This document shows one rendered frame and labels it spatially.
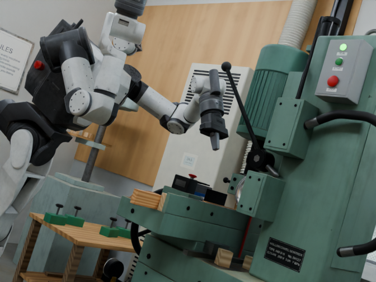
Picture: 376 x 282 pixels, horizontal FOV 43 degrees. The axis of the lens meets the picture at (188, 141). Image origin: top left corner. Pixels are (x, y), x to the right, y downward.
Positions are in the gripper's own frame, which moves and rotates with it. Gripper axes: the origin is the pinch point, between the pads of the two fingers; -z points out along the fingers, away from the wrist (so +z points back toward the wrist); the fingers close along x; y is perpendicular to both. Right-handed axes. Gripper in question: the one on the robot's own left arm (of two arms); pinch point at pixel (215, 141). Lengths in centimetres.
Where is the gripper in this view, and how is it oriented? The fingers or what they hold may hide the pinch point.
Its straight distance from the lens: 169.9
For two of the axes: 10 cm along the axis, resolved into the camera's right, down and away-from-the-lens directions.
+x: -7.0, -2.7, -6.7
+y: 7.1, -3.5, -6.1
